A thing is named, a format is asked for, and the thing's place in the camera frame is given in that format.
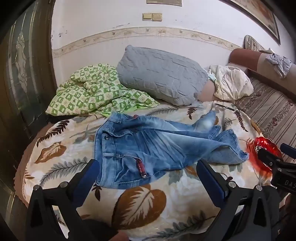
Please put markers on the grey quilted pillow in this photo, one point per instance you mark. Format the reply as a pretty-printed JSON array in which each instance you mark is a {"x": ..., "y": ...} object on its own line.
[{"x": 161, "y": 74}]

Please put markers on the small patterned cushion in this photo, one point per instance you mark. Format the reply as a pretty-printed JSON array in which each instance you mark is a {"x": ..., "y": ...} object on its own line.
[{"x": 253, "y": 42}]

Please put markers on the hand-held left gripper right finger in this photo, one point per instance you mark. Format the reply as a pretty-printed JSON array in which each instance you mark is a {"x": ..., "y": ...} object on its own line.
[{"x": 211, "y": 179}]

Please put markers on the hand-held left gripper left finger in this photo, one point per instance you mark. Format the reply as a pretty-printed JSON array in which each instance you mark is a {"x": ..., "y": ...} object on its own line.
[{"x": 89, "y": 176}]

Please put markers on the striped floral cushion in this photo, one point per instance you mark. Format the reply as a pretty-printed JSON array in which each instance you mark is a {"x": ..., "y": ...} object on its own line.
[{"x": 270, "y": 109}]

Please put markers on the dark pen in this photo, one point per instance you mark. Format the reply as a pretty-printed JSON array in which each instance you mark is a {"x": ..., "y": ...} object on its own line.
[{"x": 224, "y": 106}]

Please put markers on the green checked quilt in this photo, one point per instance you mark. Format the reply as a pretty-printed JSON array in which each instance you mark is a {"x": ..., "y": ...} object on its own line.
[{"x": 87, "y": 92}]

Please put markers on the crumpled grey cloth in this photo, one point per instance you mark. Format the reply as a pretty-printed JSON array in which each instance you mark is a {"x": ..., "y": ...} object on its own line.
[{"x": 278, "y": 62}]

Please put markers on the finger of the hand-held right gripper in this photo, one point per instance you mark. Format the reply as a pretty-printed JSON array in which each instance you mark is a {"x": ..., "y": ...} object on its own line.
[
  {"x": 288, "y": 151},
  {"x": 269, "y": 158}
]

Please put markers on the red glass bowl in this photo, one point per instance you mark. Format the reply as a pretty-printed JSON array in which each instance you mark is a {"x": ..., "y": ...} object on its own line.
[{"x": 263, "y": 143}]

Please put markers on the leaf print blanket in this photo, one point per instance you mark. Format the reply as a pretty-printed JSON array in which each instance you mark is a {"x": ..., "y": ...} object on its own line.
[{"x": 69, "y": 162}]

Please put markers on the large framed picture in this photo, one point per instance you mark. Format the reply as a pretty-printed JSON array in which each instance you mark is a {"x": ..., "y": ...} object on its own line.
[{"x": 261, "y": 16}]

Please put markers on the dark door with glass panel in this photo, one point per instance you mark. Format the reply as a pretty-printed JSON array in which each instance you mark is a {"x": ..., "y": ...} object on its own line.
[{"x": 23, "y": 69}]

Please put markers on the blue denim pants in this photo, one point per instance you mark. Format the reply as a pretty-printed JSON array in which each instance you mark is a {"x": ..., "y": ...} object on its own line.
[{"x": 150, "y": 148}]

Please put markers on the beige light switch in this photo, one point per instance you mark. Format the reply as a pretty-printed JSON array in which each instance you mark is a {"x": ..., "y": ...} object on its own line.
[
  {"x": 147, "y": 16},
  {"x": 157, "y": 17}
]

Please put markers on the brown upholstered headboard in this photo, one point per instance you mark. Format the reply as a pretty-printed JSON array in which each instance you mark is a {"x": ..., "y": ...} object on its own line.
[{"x": 245, "y": 58}]

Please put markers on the small wall frame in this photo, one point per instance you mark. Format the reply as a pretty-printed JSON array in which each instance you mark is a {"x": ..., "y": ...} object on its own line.
[{"x": 164, "y": 2}]

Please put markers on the cream pillow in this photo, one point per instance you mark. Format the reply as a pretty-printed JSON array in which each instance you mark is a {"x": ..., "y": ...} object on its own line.
[{"x": 233, "y": 81}]

